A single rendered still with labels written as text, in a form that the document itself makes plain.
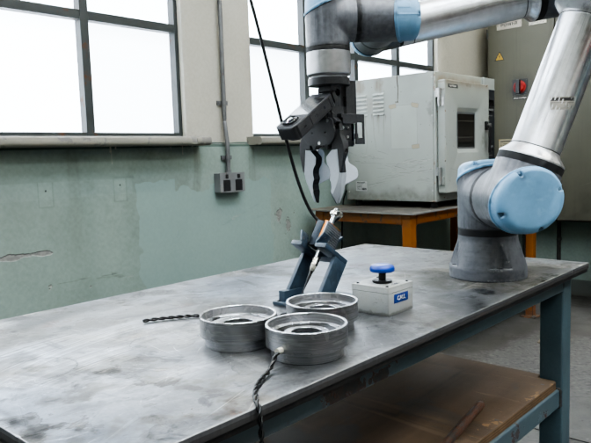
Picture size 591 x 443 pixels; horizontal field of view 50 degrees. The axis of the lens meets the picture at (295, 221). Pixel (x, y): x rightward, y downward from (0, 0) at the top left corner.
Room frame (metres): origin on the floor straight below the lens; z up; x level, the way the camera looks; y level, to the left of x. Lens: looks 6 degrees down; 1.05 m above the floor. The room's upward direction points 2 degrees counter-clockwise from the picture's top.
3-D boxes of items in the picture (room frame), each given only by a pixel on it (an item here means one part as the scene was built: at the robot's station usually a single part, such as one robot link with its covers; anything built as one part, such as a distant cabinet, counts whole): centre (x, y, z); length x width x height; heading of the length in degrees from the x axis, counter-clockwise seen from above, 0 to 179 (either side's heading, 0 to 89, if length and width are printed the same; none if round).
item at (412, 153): (3.40, -0.71, 1.10); 0.62 x 0.61 x 0.65; 138
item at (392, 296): (1.01, -0.14, 0.82); 0.08 x 0.07 x 0.05; 138
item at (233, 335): (0.85, 0.08, 0.82); 0.10 x 0.10 x 0.04
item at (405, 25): (1.13, -0.16, 1.28); 0.11 x 0.11 x 0.08; 4
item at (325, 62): (1.11, -0.06, 1.20); 0.08 x 0.08 x 0.05
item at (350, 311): (0.91, -0.03, 0.82); 0.10 x 0.10 x 0.04
